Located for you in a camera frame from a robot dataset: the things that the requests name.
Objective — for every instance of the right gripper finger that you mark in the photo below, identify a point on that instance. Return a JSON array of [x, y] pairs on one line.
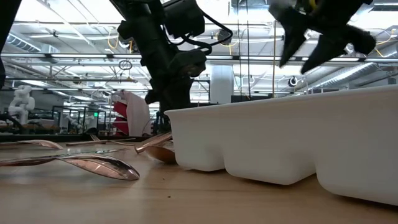
[[326, 49], [293, 31]]

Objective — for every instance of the round black ceiling fixture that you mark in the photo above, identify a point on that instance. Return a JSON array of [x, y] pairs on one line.
[[292, 81]]

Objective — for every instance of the ribbed ventilation duct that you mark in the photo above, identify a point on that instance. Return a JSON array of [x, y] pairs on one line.
[[21, 43]]

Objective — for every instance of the green sign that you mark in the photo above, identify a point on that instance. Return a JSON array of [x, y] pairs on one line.
[[95, 114]]

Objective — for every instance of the white pillar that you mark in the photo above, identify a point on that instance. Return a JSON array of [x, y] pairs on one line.
[[222, 84]]

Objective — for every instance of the red and white cloth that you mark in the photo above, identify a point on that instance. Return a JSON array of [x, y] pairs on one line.
[[136, 112]]

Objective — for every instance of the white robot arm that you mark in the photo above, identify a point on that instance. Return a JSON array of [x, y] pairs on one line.
[[21, 102]]

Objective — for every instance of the silver ventilation duct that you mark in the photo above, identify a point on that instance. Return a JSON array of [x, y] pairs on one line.
[[357, 73]]

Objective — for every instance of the rose gold spoon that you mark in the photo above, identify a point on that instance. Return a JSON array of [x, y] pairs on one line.
[[161, 154], [46, 144], [102, 168]]

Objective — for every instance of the rose gold fork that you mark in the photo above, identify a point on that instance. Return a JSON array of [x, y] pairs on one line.
[[94, 137]]

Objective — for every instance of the black rack frame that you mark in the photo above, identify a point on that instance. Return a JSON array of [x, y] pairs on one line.
[[68, 107]]

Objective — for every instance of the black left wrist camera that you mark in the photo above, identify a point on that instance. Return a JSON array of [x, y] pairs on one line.
[[183, 18]]

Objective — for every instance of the white plastic cutlery tray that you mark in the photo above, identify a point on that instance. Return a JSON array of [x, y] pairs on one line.
[[280, 133]]

